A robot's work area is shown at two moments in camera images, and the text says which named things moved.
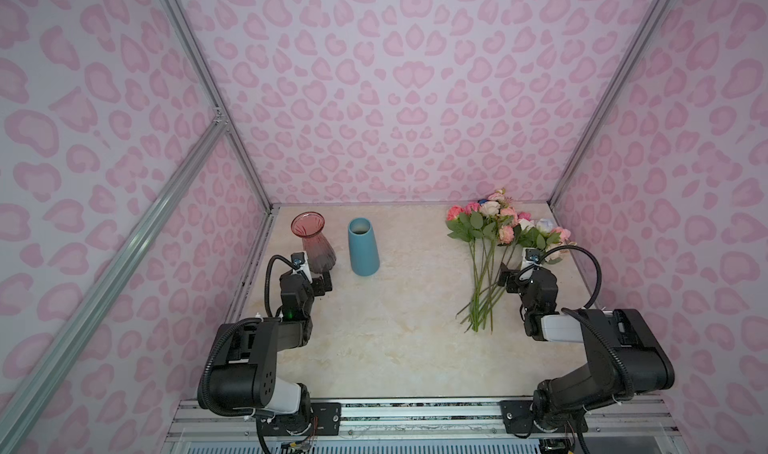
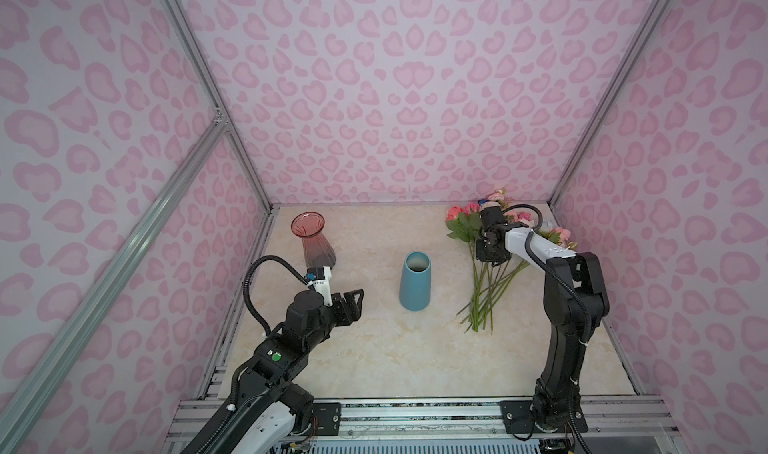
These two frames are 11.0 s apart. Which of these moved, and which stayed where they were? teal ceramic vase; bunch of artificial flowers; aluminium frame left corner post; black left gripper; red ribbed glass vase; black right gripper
Moved: black left gripper; teal ceramic vase; black right gripper
Stayed: aluminium frame left corner post; bunch of artificial flowers; red ribbed glass vase
